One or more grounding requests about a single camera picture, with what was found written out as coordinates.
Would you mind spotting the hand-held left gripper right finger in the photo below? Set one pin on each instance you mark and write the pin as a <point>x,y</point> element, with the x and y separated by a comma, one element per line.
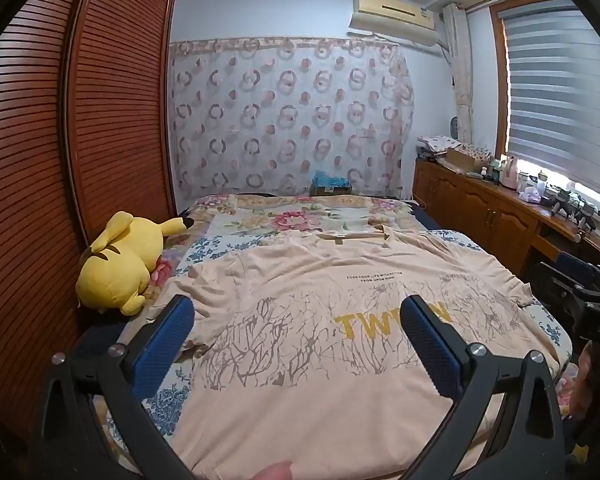
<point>430,352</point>

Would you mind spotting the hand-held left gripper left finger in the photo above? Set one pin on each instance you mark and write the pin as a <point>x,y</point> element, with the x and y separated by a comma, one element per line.
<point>164,347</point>

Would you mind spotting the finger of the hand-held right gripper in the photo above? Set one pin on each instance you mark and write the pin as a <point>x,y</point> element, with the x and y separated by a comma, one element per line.
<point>550,282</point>
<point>582,267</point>

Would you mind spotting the beige printed t-shirt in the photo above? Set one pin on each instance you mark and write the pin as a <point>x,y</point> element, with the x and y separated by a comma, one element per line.
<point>300,310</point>

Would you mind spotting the person's right hand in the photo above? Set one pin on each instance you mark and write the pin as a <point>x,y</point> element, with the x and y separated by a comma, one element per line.
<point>582,385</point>

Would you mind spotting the person's left hand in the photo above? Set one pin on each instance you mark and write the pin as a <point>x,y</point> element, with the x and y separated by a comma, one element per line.
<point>276,472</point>

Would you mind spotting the clutter of small bottles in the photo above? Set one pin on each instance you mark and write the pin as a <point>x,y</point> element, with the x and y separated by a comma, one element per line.
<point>570,205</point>

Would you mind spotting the lilac small toy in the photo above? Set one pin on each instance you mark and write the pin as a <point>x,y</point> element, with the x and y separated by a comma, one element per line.
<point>528,194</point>

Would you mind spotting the yellow plush toy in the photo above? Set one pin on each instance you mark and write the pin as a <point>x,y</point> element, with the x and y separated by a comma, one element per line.
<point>115,270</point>

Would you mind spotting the wooden sideboard cabinet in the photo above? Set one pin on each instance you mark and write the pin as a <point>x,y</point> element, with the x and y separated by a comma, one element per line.
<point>480,210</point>

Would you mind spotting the pink kettle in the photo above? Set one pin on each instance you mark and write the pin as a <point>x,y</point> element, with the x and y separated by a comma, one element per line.
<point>509,172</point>

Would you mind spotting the open cardboard box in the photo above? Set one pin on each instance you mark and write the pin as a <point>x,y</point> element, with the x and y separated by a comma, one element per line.
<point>462,160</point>

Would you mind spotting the striped window blind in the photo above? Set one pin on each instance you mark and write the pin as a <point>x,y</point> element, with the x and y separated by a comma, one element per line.
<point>560,100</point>

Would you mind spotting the floral bed sheet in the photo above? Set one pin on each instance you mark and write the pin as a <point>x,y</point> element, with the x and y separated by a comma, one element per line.
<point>280,220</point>

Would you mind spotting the floral folded cloth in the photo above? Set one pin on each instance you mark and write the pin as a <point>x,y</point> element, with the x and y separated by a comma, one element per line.
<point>437,144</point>

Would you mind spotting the teal plastic bag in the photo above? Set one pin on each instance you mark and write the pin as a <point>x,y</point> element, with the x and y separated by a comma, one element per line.
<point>330,179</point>

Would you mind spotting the tied beige curtain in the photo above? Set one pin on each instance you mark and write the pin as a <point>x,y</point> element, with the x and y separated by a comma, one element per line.
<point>462,85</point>

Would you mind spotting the wooden louvered wardrobe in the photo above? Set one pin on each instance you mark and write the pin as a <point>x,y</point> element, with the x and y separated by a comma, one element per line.
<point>120,110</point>

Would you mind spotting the white air conditioner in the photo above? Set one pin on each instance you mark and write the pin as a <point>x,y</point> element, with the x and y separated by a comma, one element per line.
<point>390,15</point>

